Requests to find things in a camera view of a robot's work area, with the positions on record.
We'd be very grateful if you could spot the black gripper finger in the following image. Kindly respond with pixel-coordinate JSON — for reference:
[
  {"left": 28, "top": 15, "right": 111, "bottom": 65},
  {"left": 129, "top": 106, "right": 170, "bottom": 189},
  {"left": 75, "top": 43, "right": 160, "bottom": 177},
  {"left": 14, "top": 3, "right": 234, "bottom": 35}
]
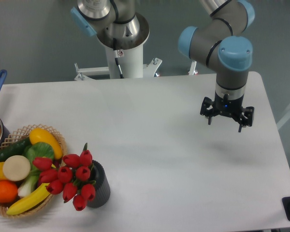
[
  {"left": 200, "top": 97, "right": 217, "bottom": 125},
  {"left": 235, "top": 106, "right": 254, "bottom": 132}
]

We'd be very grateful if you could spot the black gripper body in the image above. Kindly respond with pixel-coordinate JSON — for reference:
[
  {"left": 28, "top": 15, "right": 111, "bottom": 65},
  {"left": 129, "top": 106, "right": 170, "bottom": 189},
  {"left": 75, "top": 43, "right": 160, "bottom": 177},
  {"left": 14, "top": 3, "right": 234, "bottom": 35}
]
[{"left": 213, "top": 94, "right": 244, "bottom": 121}]

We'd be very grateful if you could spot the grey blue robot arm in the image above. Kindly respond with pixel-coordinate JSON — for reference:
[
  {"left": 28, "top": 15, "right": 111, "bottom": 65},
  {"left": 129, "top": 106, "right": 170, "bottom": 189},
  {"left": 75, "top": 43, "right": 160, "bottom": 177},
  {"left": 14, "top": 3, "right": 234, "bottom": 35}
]
[{"left": 71, "top": 0, "right": 255, "bottom": 128}]

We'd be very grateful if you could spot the dark grey ribbed vase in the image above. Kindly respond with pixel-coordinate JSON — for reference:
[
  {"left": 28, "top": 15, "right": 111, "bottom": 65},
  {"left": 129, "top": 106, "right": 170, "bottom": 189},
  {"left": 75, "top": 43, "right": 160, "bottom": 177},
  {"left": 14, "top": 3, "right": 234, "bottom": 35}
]
[{"left": 87, "top": 160, "right": 111, "bottom": 208}]

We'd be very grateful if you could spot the red tulip bouquet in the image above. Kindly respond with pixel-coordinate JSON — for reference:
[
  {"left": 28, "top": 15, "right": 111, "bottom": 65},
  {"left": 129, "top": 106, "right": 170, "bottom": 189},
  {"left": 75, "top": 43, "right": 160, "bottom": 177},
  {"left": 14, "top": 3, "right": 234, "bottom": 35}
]
[{"left": 38, "top": 144, "right": 96, "bottom": 211}]

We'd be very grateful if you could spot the green bok choy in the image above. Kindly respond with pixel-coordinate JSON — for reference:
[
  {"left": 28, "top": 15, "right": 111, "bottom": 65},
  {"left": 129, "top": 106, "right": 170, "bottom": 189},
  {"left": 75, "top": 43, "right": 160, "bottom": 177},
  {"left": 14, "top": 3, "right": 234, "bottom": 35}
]
[{"left": 18, "top": 142, "right": 54, "bottom": 198}]

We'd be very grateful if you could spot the yellow plastic banana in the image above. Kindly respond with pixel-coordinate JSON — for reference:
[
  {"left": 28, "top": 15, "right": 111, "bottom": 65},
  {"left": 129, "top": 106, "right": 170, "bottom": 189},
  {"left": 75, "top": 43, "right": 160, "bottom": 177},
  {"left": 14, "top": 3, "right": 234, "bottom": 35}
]
[{"left": 6, "top": 183, "right": 50, "bottom": 216}]

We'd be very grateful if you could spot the green cucumber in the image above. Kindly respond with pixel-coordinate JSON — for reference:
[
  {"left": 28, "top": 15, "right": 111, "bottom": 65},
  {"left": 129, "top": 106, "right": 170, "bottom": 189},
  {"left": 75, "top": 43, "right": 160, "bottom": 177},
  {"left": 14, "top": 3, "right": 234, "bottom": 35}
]
[{"left": 0, "top": 137, "right": 31, "bottom": 162}]

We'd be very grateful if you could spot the beige round radish slice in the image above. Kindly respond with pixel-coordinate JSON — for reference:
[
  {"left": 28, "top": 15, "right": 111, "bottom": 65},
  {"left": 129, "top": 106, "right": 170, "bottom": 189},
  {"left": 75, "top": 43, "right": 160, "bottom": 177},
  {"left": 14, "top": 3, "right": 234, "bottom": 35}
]
[{"left": 2, "top": 155, "right": 31, "bottom": 181}]

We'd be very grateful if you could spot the orange plastic fruit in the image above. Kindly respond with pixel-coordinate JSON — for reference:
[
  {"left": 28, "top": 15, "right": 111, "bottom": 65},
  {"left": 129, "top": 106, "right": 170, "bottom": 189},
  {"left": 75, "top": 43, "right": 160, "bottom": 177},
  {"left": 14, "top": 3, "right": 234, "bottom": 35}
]
[{"left": 0, "top": 180, "right": 18, "bottom": 203}]

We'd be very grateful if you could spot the woven wicker basket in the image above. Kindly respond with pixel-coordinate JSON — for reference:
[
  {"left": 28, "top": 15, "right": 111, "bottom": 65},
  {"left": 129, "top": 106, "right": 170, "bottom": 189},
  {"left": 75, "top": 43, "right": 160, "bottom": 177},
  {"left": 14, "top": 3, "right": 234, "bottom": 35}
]
[{"left": 0, "top": 124, "right": 68, "bottom": 219}]

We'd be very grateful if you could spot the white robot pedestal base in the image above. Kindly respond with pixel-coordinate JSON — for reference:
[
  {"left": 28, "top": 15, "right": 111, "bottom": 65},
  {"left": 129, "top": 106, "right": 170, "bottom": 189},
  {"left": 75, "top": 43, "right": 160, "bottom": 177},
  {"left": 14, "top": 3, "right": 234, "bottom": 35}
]
[{"left": 75, "top": 13, "right": 162, "bottom": 81}]

